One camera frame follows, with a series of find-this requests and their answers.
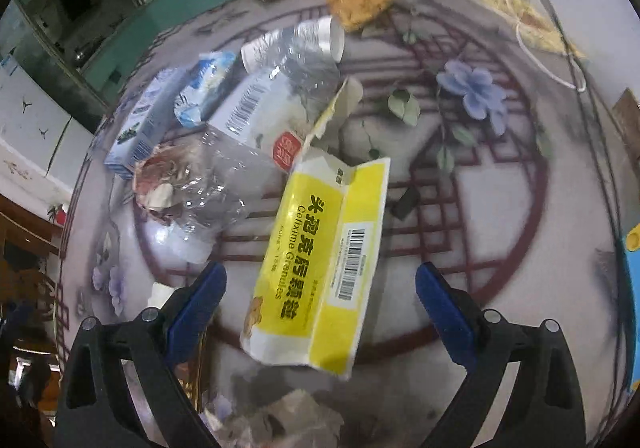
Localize gold brown wrapper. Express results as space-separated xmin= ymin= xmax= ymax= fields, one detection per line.
xmin=175 ymin=326 xmax=213 ymax=412

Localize yellow medicine box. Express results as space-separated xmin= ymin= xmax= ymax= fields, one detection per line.
xmin=241 ymin=148 xmax=390 ymax=380

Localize pink paper trash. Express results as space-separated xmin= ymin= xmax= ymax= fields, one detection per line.
xmin=132 ymin=142 xmax=207 ymax=226

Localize blue white milk carton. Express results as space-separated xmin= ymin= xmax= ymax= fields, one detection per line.
xmin=104 ymin=67 xmax=189 ymax=179

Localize clear plastic bottle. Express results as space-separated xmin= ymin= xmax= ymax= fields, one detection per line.
xmin=168 ymin=44 xmax=340 ymax=259

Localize blue white snack wrapper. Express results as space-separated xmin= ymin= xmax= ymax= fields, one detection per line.
xmin=174 ymin=51 xmax=238 ymax=129

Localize teal kitchen cabinets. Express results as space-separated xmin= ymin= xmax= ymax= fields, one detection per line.
xmin=81 ymin=0 xmax=230 ymax=105

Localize blue toy board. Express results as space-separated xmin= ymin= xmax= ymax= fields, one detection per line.
xmin=620 ymin=224 xmax=640 ymax=394

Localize white refrigerator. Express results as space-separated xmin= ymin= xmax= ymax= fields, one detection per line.
xmin=0 ymin=55 xmax=92 ymax=217

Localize small wooden block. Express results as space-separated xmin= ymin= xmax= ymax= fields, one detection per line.
xmin=613 ymin=89 xmax=640 ymax=141

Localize yellow picture book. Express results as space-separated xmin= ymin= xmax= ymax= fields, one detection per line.
xmin=473 ymin=0 xmax=565 ymax=54

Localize black cable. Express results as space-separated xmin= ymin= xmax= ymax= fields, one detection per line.
xmin=499 ymin=0 xmax=637 ymax=359

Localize white charging cable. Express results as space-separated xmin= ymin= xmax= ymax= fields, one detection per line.
xmin=480 ymin=0 xmax=587 ymax=93

